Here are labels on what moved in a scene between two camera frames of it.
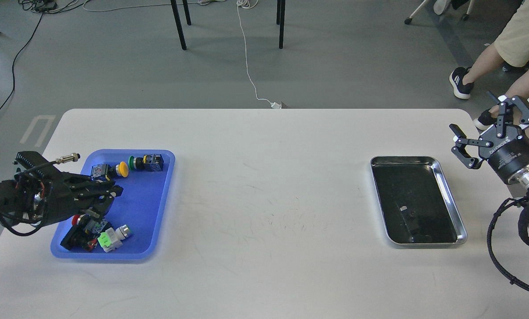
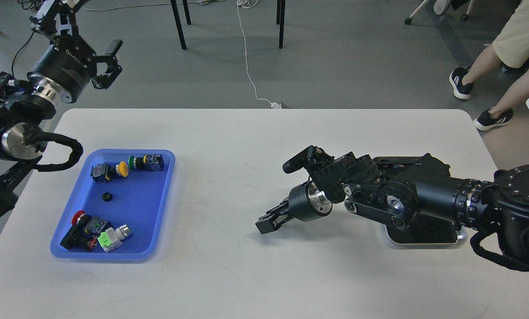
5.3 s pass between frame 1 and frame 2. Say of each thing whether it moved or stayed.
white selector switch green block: stayed
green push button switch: stayed
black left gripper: moved
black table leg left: stayed
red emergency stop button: stayed
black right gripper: moved
